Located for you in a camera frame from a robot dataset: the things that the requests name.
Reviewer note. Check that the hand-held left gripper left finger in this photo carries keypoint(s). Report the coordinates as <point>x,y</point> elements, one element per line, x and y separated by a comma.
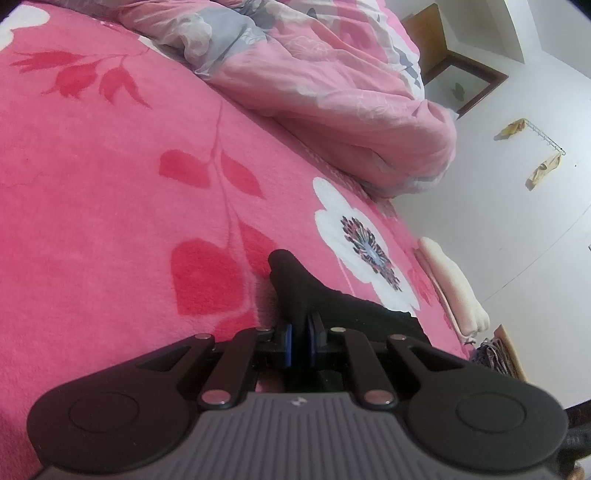
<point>289,344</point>

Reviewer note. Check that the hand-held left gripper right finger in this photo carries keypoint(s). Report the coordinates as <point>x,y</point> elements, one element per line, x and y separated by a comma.
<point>313,341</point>

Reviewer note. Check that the black printed t-shirt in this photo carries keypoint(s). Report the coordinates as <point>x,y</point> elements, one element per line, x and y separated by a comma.
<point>304,286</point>

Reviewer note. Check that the small cream cloth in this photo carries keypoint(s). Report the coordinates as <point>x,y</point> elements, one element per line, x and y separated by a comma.
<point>452,281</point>

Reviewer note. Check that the dark patterned cloth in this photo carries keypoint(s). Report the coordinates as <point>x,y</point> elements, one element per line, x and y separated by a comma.
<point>489,355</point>

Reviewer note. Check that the light brown wooden piece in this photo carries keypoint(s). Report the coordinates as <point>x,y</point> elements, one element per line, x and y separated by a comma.
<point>510,348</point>

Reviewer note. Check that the pink floral blanket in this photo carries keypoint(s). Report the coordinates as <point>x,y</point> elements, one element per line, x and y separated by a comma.
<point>115,207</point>

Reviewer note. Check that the pink patterned duvet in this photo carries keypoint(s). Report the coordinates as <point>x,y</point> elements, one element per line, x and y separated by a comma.
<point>346,92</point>

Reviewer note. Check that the light brown wooden board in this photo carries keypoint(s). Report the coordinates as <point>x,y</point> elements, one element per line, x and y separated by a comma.
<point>425,32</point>

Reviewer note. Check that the white wall hook rack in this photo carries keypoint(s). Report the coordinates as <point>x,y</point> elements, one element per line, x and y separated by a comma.
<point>547,138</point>

